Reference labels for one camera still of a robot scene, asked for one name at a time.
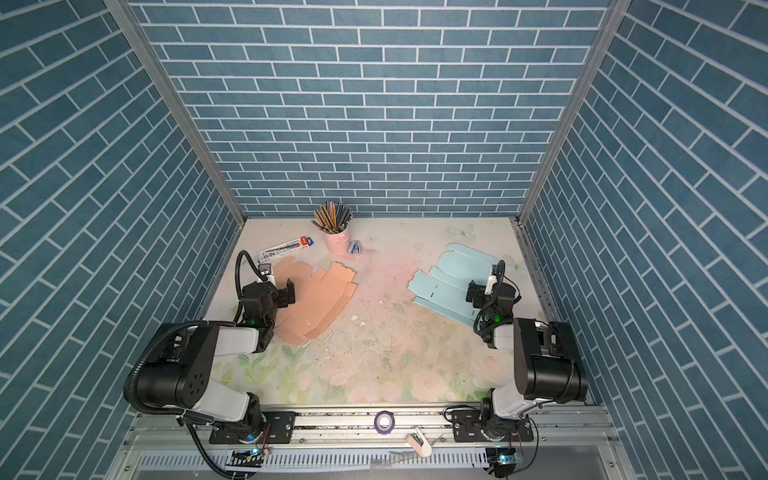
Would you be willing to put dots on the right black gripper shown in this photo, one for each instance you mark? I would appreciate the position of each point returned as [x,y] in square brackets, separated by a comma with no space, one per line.
[477,294]

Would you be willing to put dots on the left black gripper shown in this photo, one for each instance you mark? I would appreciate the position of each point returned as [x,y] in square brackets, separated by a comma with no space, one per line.
[282,294]

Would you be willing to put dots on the orange paper box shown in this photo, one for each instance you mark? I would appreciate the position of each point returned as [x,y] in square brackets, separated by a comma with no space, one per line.
[321,295]

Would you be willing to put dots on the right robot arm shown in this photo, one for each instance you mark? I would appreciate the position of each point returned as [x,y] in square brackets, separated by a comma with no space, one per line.
[546,361]

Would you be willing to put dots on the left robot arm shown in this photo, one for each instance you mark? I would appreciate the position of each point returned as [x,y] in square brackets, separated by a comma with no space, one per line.
[173,376]

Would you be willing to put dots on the light blue flat paper box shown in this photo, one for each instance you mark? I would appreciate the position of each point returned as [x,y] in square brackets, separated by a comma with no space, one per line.
[444,288]

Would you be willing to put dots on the white pen box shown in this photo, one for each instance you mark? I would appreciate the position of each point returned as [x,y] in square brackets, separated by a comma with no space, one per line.
[285,248]

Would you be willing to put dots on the pink pencil cup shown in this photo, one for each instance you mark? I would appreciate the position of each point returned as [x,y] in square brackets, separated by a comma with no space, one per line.
[337,243]

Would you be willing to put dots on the small blue stapler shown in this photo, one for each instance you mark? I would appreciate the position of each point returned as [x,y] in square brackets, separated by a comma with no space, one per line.
[354,248]

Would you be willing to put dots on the bundle of coloured pencils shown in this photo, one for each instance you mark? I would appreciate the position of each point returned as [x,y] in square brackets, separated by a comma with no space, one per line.
[332,218]

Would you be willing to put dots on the white pink clip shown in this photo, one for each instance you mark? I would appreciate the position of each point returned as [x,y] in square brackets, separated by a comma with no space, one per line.
[420,444]

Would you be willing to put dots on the purple tape roll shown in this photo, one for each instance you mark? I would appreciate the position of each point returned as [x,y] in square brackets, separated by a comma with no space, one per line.
[384,422]

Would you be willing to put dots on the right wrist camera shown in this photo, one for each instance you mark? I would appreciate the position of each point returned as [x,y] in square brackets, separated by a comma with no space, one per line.
[496,276]

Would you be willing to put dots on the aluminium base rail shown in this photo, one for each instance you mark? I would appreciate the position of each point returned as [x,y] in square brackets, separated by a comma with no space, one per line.
[572,438]

